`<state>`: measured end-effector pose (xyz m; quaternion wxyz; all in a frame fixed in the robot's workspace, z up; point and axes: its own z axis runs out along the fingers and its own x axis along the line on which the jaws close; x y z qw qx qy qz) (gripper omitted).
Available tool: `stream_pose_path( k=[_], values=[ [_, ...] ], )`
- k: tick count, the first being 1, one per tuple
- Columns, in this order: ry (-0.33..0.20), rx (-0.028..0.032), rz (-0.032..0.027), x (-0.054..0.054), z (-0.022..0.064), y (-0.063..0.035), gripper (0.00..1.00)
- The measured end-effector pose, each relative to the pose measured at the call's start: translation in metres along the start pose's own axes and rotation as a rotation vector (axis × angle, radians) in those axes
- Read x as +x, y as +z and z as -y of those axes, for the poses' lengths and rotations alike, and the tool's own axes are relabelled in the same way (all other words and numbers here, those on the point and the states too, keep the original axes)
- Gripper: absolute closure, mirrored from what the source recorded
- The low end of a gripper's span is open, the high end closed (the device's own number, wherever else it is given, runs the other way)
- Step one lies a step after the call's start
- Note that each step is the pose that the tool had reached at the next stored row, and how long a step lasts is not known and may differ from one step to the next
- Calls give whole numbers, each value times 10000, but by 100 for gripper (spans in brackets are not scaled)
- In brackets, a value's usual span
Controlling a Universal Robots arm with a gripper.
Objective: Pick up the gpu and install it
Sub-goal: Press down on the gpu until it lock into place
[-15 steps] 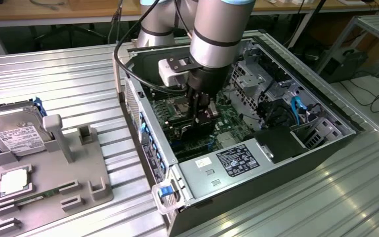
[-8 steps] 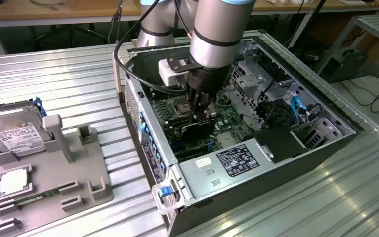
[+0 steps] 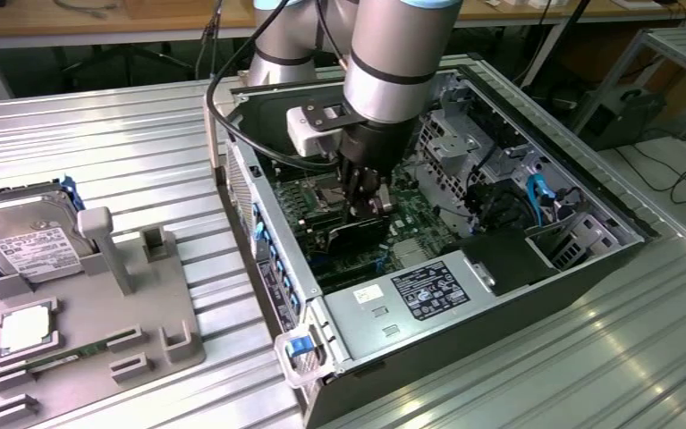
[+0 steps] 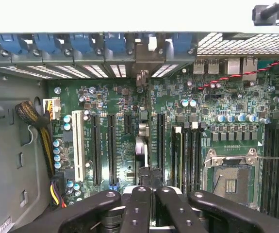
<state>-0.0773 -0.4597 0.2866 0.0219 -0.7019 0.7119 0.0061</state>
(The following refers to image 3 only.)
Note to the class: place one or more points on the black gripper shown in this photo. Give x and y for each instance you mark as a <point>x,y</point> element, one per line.
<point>373,154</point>

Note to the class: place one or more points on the black graphics card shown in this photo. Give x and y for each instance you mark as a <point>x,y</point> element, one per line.
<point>357,234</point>

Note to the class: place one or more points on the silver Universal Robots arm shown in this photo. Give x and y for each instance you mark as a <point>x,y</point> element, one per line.
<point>387,58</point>

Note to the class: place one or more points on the CPU socket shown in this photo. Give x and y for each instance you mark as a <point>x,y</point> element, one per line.
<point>330,195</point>

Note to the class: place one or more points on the silver drive cage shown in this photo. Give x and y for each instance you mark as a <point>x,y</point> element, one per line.
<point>458,156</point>

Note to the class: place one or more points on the green motherboard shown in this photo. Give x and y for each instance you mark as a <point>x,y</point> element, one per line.
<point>366,232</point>

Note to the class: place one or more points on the open black PC case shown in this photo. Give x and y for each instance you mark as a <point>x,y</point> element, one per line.
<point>438,232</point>

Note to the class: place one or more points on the silver chipset heatsink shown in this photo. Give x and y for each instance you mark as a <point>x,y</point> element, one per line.
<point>409,250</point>

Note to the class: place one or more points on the wooden workbench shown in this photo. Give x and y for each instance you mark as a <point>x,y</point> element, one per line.
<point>318,18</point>

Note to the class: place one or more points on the grey power supply unit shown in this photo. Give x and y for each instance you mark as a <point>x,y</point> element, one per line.
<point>414,301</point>

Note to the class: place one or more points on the black device on floor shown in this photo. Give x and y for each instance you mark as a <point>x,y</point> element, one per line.
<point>626,118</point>

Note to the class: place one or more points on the metal slat side table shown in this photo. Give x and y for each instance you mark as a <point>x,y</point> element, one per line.
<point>673,58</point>

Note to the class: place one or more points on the blue disk carrier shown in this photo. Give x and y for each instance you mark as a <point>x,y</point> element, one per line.
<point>32,192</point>

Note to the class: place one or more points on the grey parts rack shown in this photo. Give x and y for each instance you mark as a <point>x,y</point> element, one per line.
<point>86,308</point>

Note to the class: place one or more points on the hard disk with white label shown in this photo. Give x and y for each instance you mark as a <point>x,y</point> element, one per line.
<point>23,243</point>

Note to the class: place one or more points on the green RAM stick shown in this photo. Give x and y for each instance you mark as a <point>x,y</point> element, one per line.
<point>68,355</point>

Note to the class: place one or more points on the silver CPU chip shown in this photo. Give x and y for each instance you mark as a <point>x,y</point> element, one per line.
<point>26,328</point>

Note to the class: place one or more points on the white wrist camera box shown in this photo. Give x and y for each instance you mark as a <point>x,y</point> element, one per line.
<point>311,128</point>

